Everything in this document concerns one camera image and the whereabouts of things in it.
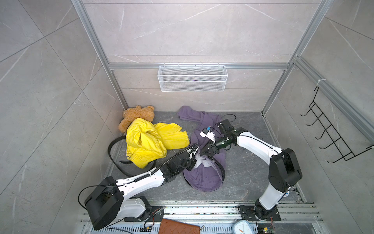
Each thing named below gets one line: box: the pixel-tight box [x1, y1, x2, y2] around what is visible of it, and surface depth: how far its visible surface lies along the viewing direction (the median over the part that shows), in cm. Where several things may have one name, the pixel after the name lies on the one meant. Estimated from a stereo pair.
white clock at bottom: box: [231, 219, 255, 234], surface depth 69 cm
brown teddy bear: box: [118, 105, 155, 133], surface depth 109 cm
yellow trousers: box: [125, 117, 190, 169], surface depth 92 cm
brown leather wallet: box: [158, 218, 202, 234], surface depth 69 cm
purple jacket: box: [177, 105, 226, 193], surface depth 87 cm
